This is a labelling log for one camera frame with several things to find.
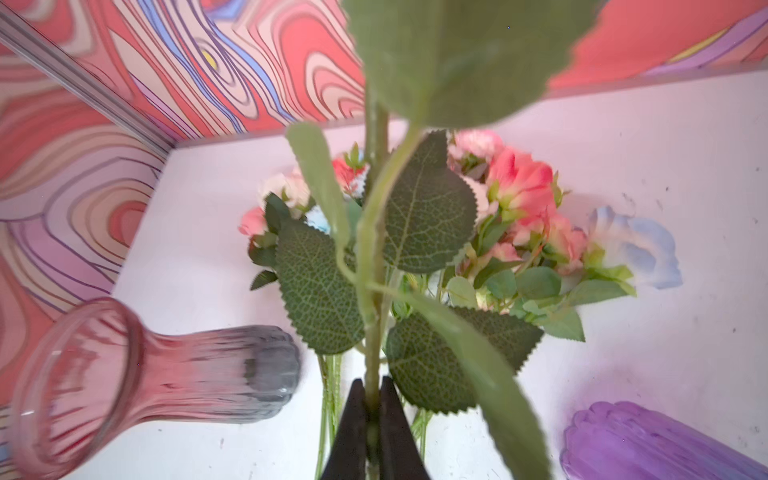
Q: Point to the pink carnation stem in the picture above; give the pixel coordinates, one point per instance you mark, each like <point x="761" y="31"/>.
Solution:
<point x="517" y="197"/>

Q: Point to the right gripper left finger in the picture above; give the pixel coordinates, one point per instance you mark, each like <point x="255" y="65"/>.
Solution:
<point x="348" y="456"/>

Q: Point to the red pink rose stem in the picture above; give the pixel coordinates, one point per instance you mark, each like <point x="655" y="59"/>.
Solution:
<point x="350" y="169"/>

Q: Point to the purple glass vase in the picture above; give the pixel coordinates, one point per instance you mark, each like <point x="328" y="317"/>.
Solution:
<point x="623" y="440"/>

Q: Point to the pink grey glass vase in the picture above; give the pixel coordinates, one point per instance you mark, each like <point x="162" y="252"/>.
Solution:
<point x="100" y="371"/>

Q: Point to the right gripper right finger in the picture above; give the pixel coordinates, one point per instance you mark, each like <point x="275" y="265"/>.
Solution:
<point x="399" y="458"/>

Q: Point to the white rose stem on table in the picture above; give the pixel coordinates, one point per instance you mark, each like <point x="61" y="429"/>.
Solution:
<point x="291" y="188"/>

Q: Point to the blue white rose stem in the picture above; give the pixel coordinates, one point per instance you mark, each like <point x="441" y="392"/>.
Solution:
<point x="623" y="254"/>

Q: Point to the cream white rose stem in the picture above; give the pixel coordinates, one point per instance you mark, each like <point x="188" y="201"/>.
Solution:
<point x="429" y="67"/>

